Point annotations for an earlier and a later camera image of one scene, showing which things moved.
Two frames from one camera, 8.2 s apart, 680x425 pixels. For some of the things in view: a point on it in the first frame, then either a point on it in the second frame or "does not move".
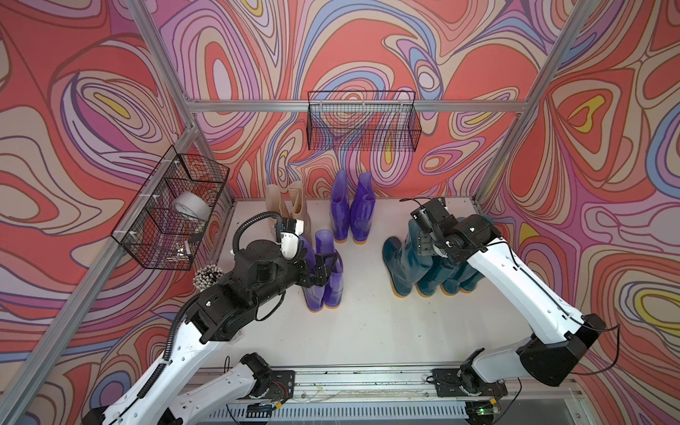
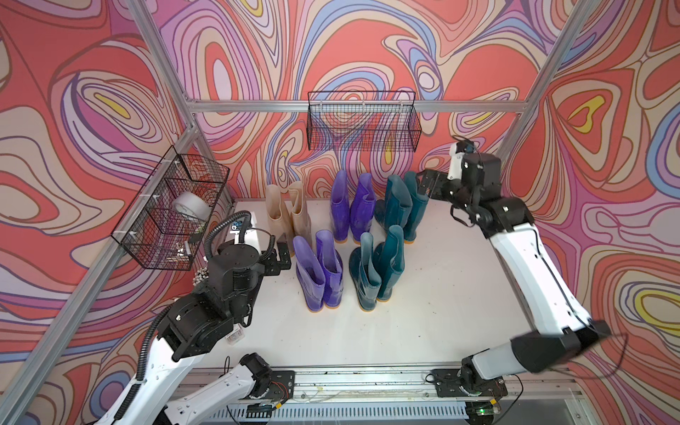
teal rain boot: [471, 277] → [419, 204]
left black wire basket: [165, 219] does not move
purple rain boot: [334, 290] does not move
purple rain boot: [313, 295] does not move
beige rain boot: [296, 195] does not move
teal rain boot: [451, 285] → [393, 210]
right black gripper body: [428, 245] → [442, 187]
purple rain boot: [362, 209] does not move
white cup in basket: [191, 204] does not move
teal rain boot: [441, 269] → [390, 255]
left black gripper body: [305, 279] → [272, 266]
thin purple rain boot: [339, 208] does not move
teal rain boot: [404, 265] → [366, 278]
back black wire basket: [367, 120] does not move
